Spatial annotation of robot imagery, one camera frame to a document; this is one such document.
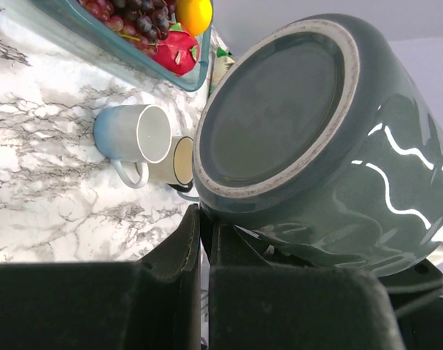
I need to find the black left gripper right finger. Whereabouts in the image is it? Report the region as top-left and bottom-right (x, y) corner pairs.
(209, 223), (404, 349)

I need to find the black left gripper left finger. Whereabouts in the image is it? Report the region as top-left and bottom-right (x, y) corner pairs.
(0, 205), (201, 349)

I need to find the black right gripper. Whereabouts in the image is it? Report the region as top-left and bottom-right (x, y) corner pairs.
(380, 244), (443, 349)

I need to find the cream mug black handle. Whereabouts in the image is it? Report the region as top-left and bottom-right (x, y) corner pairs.
(148, 136), (193, 193)

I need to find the white and blue mug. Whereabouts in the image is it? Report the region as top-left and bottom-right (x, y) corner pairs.
(93, 104), (172, 189)

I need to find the dark grey mug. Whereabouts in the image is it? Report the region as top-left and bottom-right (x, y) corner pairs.
(193, 14), (443, 276)

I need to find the iridescent blue mug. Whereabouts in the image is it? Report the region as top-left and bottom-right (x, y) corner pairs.
(177, 191), (199, 203)

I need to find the green cassava chips bag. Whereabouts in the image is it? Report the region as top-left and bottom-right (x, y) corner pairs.
(208, 47), (236, 96)

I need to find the red dragon fruit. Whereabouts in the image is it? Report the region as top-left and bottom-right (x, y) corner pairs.
(147, 23), (201, 77)

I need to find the dark grape bunch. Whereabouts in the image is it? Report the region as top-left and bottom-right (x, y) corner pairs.
(79, 0), (177, 51)

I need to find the large yellow lemon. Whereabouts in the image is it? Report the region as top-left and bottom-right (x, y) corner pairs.
(175, 0), (213, 36)

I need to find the teal plastic fruit container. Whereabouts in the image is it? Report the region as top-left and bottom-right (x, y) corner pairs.
(31, 0), (212, 92)

